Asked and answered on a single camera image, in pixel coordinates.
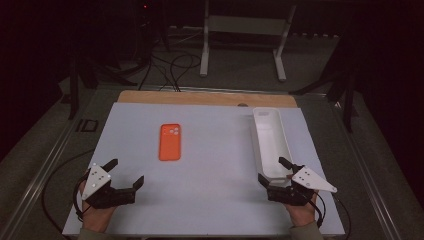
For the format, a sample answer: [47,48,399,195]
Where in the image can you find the hand-held gripper cable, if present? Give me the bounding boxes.
[41,149,96,236]
[313,191,352,240]

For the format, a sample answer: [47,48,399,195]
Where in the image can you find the white table mat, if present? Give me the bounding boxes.
[62,102,346,238]

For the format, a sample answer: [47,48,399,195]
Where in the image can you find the left hand-held gripper cable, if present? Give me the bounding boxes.
[41,149,96,236]

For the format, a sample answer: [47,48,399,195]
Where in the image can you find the black tripod stand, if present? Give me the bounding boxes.
[289,66,360,134]
[67,49,138,121]

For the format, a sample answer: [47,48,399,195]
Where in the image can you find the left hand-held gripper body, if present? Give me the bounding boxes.
[81,162,136,210]

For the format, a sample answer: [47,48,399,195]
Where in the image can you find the right hand-held gripper cable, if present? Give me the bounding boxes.
[313,191,352,240]

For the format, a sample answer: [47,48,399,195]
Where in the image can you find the person's right hand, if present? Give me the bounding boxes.
[284,195,318,228]

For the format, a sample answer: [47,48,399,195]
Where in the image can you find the orange phone case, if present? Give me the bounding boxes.
[158,123,182,162]

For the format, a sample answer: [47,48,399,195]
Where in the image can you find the white metal stand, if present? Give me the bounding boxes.
[199,0,298,83]

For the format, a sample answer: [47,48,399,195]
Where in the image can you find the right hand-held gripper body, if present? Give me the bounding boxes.
[267,165,338,207]

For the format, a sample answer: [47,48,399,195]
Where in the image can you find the white plastic tray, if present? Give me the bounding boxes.
[252,107,295,185]

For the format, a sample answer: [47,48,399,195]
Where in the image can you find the metal frame rail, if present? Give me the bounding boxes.
[0,89,101,240]
[298,93,403,240]

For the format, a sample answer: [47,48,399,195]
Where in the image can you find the person's left hand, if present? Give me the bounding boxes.
[78,181,116,232]

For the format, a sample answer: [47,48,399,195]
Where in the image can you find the black floor cables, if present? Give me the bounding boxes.
[138,53,203,93]

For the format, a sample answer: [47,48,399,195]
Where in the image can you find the small black bracket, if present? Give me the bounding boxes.
[75,118,100,133]

